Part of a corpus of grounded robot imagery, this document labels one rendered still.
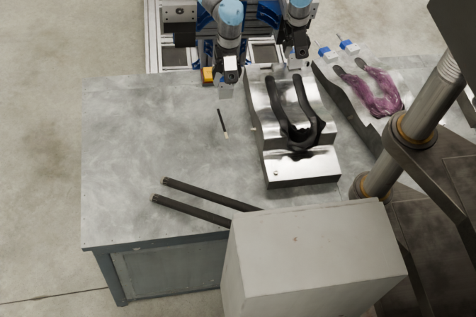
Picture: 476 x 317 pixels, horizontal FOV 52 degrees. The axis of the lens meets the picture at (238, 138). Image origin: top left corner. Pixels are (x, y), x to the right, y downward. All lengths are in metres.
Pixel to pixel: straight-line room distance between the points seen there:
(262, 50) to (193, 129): 1.21
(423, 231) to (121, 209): 0.95
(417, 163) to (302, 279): 0.31
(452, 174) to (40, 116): 2.38
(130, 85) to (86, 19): 1.52
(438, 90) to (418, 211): 0.42
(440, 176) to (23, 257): 2.02
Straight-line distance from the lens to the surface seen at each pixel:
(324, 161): 1.75
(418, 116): 0.96
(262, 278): 0.89
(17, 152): 2.86
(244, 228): 0.91
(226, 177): 1.72
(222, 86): 1.75
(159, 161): 1.76
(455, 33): 0.78
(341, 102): 1.95
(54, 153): 2.81
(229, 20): 1.52
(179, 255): 1.87
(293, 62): 1.89
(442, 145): 1.04
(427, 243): 1.21
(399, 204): 1.23
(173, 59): 2.85
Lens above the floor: 2.31
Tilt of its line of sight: 56 degrees down
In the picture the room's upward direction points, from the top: 9 degrees clockwise
